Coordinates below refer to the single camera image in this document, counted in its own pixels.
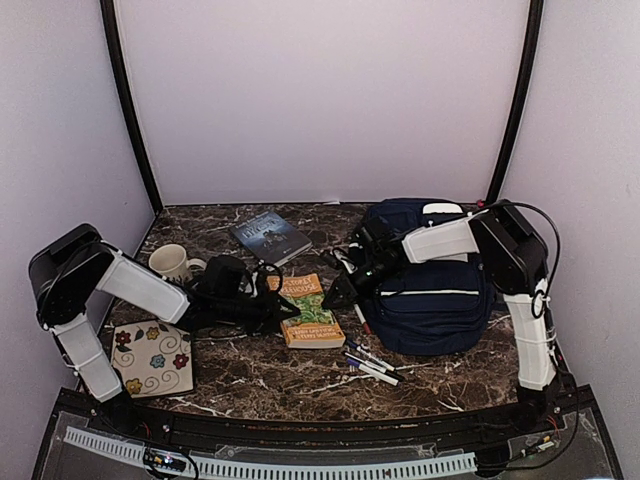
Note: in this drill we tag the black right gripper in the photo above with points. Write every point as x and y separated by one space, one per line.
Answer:
349 293

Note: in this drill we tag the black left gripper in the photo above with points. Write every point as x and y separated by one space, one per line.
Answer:
271 313

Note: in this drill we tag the orange treehouse paperback book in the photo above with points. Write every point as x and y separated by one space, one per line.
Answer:
314 327

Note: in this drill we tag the navy blue backpack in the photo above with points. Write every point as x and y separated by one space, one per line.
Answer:
440 307

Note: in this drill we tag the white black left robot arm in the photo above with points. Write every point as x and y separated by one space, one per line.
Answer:
190 294

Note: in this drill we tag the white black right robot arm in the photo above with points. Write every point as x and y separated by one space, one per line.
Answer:
515 261

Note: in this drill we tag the red capped white marker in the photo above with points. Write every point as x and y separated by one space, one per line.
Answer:
362 319

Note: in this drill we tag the blue capped white marker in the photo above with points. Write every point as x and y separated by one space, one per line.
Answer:
358 347

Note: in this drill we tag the purple capped white marker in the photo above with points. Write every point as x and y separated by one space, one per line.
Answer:
372 362

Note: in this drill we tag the dark blue hardcover book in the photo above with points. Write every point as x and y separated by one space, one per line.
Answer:
271 239

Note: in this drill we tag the black capped white marker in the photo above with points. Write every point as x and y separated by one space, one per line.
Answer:
386 377

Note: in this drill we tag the cream floral mug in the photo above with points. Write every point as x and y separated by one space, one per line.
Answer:
172 261

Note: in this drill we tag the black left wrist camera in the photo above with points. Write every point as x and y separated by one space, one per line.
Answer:
223 275

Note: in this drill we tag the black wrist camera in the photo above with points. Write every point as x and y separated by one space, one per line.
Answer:
374 236
223 275

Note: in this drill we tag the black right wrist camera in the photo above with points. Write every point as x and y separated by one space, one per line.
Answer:
374 236

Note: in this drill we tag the white slotted cable duct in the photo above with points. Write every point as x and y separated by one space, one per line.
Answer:
239 462

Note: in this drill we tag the black front rail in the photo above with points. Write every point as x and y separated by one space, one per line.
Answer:
190 426

